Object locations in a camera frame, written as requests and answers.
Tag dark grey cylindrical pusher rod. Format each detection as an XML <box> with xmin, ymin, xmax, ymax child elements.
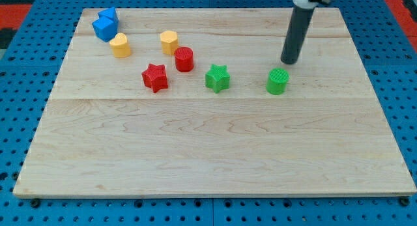
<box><xmin>280</xmin><ymin>5</ymin><xmax>315</xmax><ymax>64</ymax></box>

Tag yellow hexagon block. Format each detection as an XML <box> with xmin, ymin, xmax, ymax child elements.
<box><xmin>160</xmin><ymin>31</ymin><xmax>179</xmax><ymax>55</ymax></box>

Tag green cylinder block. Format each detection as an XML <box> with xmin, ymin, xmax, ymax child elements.
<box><xmin>266</xmin><ymin>68</ymin><xmax>289</xmax><ymax>95</ymax></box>

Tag green star block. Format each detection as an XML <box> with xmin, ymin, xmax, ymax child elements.
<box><xmin>205</xmin><ymin>64</ymin><xmax>231</xmax><ymax>93</ymax></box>

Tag red cylinder block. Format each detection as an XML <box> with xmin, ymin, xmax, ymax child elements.
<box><xmin>174</xmin><ymin>47</ymin><xmax>194</xmax><ymax>72</ymax></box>

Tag wooden board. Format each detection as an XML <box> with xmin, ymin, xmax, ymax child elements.
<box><xmin>14</xmin><ymin>8</ymin><xmax>416</xmax><ymax>199</ymax></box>

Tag red star block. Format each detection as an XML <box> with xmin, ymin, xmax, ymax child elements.
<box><xmin>141</xmin><ymin>63</ymin><xmax>168</xmax><ymax>93</ymax></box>

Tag yellow heart block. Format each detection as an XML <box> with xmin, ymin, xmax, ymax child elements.
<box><xmin>109</xmin><ymin>33</ymin><xmax>132</xmax><ymax>58</ymax></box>

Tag blue pentagon block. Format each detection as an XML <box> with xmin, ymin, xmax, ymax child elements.
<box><xmin>98</xmin><ymin>7</ymin><xmax>119</xmax><ymax>24</ymax></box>

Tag blue cube block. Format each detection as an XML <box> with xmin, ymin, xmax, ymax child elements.
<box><xmin>92</xmin><ymin>16</ymin><xmax>118</xmax><ymax>42</ymax></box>

